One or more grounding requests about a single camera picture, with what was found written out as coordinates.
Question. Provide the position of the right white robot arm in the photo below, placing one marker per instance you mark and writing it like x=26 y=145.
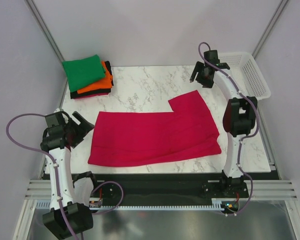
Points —
x=240 y=116

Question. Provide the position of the folded orange t-shirt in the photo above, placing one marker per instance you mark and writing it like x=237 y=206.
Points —
x=104 y=83

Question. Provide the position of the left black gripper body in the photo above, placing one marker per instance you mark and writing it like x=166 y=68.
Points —
x=76 y=132

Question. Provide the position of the red t-shirt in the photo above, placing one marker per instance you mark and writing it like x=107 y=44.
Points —
x=131 y=139

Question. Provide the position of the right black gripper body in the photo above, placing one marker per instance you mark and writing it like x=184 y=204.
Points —
x=204 y=80

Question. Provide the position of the right aluminium frame post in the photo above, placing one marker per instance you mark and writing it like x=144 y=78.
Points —
x=270 y=27

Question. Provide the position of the aluminium frame post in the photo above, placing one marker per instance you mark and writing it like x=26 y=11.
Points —
x=270 y=27
x=44 y=28

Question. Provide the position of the left aluminium frame post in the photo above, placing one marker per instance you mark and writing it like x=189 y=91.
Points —
x=44 y=28

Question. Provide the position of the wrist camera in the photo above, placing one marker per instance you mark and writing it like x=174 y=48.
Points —
x=58 y=118
x=212 y=57

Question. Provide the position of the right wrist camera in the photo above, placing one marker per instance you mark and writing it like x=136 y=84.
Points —
x=212 y=57

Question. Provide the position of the white slotted cable duct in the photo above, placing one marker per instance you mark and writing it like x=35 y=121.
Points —
x=216 y=205

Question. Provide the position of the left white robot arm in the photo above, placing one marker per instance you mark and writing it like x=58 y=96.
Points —
x=69 y=213

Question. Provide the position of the folded black t-shirt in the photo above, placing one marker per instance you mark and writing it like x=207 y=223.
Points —
x=75 y=94

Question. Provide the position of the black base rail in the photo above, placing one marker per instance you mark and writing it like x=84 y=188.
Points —
x=171 y=189

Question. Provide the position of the white plastic basket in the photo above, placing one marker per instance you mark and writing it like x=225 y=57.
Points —
x=247 y=74

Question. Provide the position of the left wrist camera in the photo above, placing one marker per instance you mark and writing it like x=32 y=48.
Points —
x=58 y=118

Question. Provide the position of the folded green t-shirt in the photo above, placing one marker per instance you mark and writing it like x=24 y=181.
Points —
x=82 y=72

